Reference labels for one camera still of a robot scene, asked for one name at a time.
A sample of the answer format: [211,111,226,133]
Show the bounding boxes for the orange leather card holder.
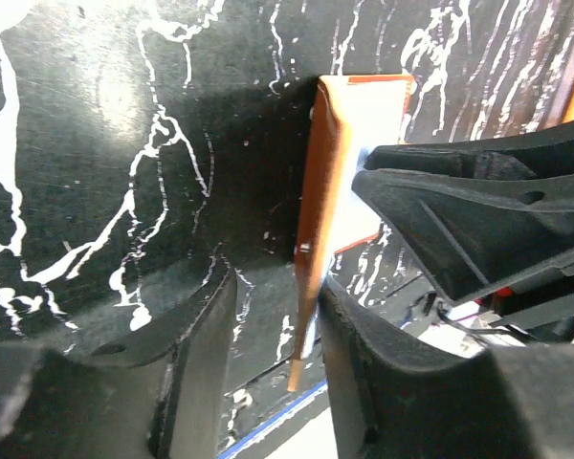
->
[288,73,414,392]

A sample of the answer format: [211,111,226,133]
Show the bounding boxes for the black base rail with mounts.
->
[219,276,574,459]

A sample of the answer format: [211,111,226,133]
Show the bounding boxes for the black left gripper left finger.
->
[0,268,237,458]

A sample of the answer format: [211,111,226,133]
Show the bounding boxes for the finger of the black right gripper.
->
[352,169,574,302]
[364,121,574,180]

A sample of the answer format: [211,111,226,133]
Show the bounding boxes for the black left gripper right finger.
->
[319,279,574,458]

